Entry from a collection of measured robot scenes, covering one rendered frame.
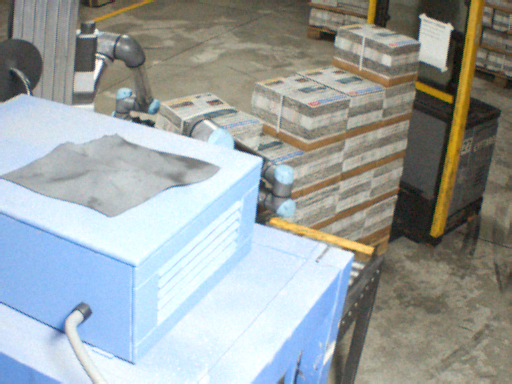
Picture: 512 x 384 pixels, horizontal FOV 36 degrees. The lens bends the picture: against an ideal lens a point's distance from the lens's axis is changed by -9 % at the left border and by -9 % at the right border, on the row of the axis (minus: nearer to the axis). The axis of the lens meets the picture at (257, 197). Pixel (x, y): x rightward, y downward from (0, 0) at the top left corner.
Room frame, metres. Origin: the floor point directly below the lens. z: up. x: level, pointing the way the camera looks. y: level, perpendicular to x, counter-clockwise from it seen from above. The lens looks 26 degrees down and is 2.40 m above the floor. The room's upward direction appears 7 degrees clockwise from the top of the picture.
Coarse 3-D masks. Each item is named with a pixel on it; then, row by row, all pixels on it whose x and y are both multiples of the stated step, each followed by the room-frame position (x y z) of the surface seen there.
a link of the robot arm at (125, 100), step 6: (120, 90) 3.69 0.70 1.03; (126, 90) 3.70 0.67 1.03; (120, 96) 3.67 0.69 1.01; (126, 96) 3.67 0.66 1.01; (132, 96) 3.68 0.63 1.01; (120, 102) 3.67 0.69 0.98; (126, 102) 3.66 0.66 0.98; (132, 102) 3.66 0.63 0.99; (120, 108) 3.67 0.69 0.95; (126, 108) 3.67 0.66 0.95; (132, 108) 3.65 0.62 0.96
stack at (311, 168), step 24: (264, 144) 3.70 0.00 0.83; (288, 144) 3.74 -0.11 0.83; (336, 144) 3.83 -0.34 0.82; (360, 144) 3.98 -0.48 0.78; (312, 168) 3.71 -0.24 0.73; (336, 168) 3.85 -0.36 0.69; (336, 192) 3.86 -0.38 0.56; (360, 192) 4.03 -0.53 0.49; (264, 216) 3.47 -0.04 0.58; (312, 216) 3.75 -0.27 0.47; (360, 216) 4.06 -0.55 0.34; (312, 240) 3.77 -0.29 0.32
